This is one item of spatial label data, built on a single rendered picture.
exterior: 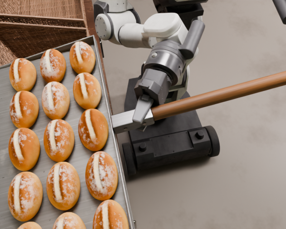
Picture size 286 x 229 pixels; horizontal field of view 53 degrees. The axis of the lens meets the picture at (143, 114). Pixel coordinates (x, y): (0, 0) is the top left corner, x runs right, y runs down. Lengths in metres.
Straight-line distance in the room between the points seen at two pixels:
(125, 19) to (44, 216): 0.60
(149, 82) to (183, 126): 1.24
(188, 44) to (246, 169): 1.40
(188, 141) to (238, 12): 1.53
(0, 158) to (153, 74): 0.39
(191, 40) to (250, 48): 1.93
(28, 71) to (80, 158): 0.27
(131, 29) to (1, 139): 0.45
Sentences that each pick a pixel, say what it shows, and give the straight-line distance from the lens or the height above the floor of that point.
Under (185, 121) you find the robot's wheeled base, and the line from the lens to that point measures 1.85.
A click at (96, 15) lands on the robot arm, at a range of 0.95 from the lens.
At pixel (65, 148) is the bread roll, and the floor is 1.21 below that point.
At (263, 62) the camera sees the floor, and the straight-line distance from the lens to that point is 2.54.
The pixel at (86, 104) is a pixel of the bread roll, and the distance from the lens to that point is 0.66.
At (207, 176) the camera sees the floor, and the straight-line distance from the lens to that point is 1.90.
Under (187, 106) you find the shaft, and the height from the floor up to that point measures 1.24.
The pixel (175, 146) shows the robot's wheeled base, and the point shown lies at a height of 0.19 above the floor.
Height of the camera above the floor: 1.75
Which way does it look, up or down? 59 degrees down
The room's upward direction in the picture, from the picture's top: straight up
